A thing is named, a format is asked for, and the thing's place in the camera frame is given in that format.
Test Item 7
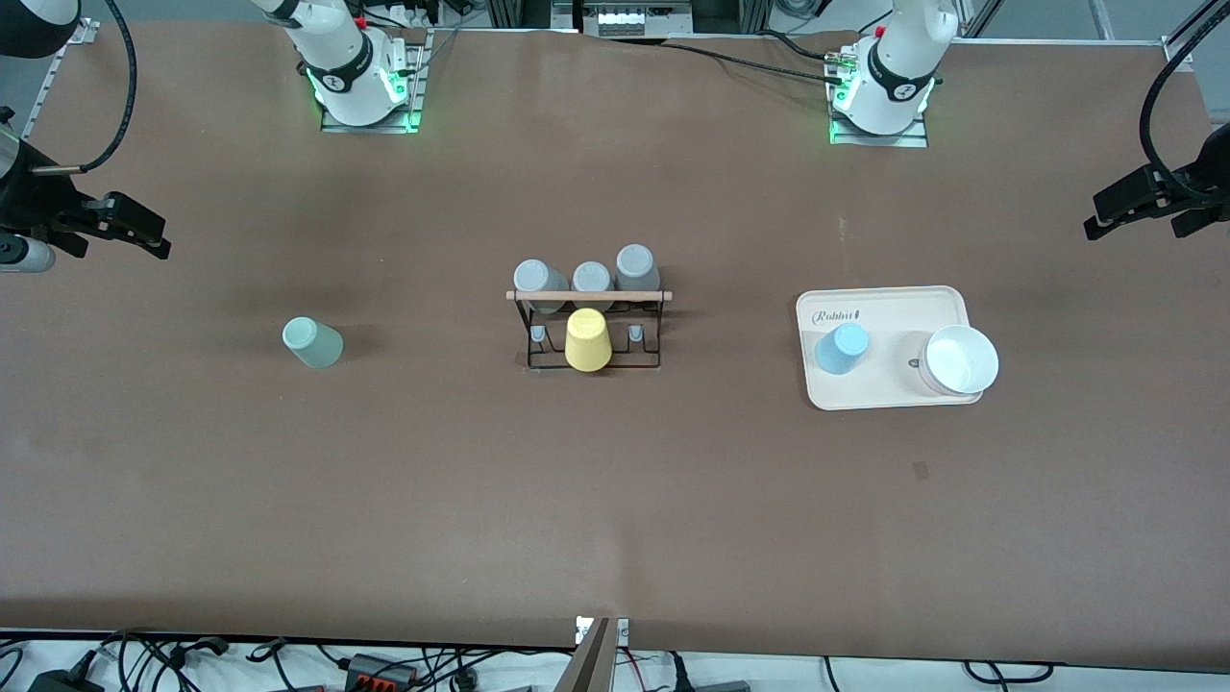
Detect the pale green cup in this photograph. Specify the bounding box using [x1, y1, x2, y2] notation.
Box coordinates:
[282, 316, 345, 370]

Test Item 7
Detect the black looped floor cable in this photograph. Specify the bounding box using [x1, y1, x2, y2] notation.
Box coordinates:
[964, 659, 1053, 685]

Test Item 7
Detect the yellow cup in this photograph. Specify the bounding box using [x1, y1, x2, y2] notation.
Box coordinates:
[564, 308, 613, 373]

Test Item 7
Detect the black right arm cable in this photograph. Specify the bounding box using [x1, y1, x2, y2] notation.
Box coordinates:
[29, 0, 138, 176]

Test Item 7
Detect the black power adapter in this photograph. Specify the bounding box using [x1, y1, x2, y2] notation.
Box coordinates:
[27, 668, 105, 692]

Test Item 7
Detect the grey cup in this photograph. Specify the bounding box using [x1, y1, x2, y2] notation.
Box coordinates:
[572, 261, 616, 310]
[513, 259, 570, 315]
[615, 243, 662, 294]

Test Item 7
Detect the aluminium table edge rail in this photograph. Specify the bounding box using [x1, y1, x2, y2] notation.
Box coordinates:
[19, 17, 100, 140]

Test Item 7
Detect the grey power strip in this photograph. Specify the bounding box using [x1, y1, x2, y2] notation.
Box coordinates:
[584, 0, 695, 37]

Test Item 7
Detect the black orange connector block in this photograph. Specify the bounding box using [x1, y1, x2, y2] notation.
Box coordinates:
[344, 653, 421, 692]

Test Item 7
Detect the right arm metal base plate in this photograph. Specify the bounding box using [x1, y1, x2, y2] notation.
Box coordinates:
[320, 29, 429, 136]

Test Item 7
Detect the beige plastic tray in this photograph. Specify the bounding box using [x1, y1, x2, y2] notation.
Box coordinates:
[796, 284, 986, 412]

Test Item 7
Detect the brown camera support bar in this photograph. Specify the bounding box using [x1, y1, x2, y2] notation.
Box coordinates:
[555, 618, 613, 692]

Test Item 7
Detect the light blue cup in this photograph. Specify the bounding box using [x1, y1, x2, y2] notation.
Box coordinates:
[815, 323, 871, 376]

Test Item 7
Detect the white bowl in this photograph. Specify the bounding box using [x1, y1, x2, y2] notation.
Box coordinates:
[918, 325, 1000, 397]

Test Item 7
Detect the black wire cup rack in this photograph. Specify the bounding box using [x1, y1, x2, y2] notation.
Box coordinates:
[505, 288, 674, 373]

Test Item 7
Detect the white metal bracket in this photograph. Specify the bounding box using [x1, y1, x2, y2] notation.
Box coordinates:
[575, 616, 630, 647]

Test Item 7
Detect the black cable on table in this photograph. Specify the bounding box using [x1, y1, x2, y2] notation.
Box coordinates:
[663, 40, 847, 78]

